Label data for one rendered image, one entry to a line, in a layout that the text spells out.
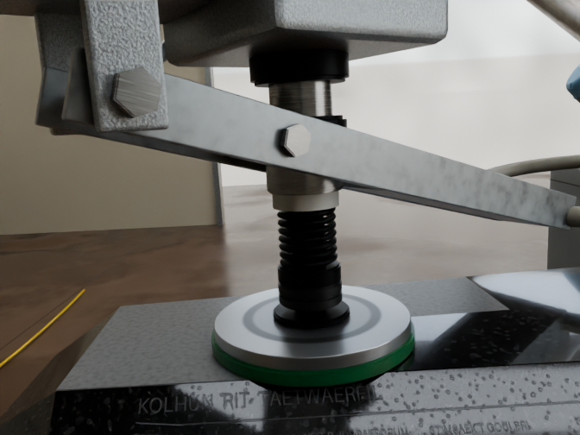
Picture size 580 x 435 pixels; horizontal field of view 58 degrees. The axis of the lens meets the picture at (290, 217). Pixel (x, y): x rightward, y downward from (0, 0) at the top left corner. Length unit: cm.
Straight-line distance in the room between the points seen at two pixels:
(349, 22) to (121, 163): 546
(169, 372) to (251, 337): 9
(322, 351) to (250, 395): 8
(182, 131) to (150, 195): 538
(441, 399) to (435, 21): 34
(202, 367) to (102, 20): 33
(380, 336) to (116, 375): 26
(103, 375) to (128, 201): 534
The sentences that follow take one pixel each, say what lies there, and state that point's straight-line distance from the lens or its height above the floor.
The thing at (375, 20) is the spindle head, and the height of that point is 112.
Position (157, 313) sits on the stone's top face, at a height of 81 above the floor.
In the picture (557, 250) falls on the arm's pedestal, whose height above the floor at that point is 55.
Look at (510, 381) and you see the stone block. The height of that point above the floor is 79.
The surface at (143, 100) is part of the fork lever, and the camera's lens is 36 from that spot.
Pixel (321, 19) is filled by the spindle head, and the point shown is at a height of 112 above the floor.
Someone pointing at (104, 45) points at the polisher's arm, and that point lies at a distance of 37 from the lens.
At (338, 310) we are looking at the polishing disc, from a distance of 57.
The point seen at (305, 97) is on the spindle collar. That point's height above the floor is 106.
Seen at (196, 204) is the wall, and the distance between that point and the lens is 568.
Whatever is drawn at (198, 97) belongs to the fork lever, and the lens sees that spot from 42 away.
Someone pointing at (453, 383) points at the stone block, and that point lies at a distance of 53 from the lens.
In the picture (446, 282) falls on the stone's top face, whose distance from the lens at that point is 77.
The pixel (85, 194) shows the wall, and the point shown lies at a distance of 603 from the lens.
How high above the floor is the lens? 104
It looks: 10 degrees down
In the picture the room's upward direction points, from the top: 3 degrees counter-clockwise
